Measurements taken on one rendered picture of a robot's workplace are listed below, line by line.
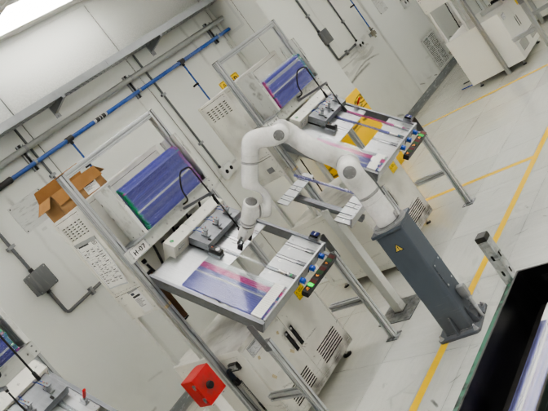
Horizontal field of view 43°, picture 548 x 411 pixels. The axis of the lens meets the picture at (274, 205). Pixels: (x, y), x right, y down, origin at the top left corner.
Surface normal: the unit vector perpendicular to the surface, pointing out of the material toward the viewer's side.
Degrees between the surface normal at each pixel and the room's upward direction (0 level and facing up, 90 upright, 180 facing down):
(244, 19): 90
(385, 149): 44
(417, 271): 90
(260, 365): 90
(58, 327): 90
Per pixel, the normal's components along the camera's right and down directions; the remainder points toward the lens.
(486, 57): -0.50, 0.54
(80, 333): 0.64, -0.32
